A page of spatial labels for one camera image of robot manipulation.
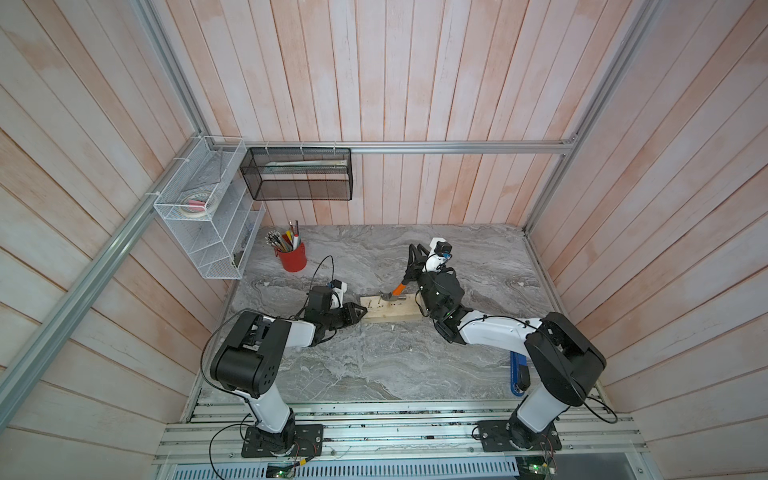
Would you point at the white wire mesh shelf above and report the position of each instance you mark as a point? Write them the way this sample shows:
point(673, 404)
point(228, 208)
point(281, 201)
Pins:
point(217, 245)

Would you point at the orange black claw hammer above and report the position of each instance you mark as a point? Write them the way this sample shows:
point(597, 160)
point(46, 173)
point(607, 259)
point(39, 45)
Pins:
point(411, 274)

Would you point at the wooden block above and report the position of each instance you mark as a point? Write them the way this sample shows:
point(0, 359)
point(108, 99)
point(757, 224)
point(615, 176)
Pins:
point(400, 309)

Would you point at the tape roll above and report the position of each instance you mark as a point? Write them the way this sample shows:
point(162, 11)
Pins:
point(197, 205)

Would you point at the pens and pencils bundle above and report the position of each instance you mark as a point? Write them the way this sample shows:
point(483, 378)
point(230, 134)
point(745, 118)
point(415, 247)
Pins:
point(286, 241)

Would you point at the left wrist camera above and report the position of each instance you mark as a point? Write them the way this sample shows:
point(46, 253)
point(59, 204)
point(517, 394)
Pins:
point(339, 289)

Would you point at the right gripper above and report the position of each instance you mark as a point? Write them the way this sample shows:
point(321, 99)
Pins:
point(413, 270)

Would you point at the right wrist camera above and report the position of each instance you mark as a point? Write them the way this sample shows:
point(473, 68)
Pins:
point(440, 253)

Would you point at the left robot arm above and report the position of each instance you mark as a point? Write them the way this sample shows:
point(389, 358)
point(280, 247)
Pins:
point(247, 362)

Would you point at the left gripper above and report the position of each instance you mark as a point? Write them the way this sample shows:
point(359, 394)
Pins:
point(353, 315)

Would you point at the horizontal aluminium rail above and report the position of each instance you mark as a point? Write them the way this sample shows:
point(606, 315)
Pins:
point(551, 147)

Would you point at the blue object on table edge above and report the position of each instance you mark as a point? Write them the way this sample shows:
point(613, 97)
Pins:
point(520, 379)

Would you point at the red pen cup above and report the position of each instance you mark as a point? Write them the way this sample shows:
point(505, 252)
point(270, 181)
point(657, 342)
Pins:
point(293, 261)

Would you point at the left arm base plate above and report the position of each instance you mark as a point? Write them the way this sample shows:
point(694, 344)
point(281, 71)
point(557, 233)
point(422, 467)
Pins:
point(303, 441)

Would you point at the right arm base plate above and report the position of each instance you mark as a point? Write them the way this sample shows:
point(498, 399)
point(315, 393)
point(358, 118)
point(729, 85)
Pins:
point(507, 436)

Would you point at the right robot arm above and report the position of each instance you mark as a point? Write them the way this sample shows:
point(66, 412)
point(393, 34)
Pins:
point(567, 363)

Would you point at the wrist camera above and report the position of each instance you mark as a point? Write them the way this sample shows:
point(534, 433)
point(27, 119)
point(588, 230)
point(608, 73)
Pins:
point(339, 289)
point(440, 253)

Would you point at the black mesh basket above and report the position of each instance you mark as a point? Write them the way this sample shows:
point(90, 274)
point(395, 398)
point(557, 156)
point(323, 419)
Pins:
point(298, 173)

